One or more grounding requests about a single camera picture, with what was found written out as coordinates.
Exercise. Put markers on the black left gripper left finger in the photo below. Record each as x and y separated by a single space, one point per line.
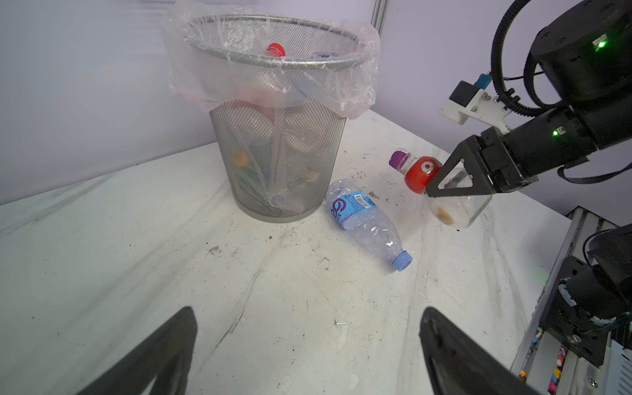
160 363

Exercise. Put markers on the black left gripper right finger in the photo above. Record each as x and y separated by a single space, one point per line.
457 365

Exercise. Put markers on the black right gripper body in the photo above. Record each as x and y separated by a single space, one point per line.
558 139

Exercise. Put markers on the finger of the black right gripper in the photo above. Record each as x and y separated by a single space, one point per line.
468 155

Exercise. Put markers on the red label bottle purple cap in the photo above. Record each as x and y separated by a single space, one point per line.
418 171

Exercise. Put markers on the clear brownish crushed bottle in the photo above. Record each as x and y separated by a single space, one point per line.
458 212

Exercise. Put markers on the large clear bottle light-blue label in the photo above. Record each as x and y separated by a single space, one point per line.
367 224

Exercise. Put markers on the grey mesh waste bin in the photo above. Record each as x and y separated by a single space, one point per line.
279 162

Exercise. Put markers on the clear plastic bin liner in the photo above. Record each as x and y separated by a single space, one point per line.
216 55

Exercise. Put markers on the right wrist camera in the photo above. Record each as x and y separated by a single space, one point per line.
472 101

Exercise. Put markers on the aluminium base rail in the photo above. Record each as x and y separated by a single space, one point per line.
579 340

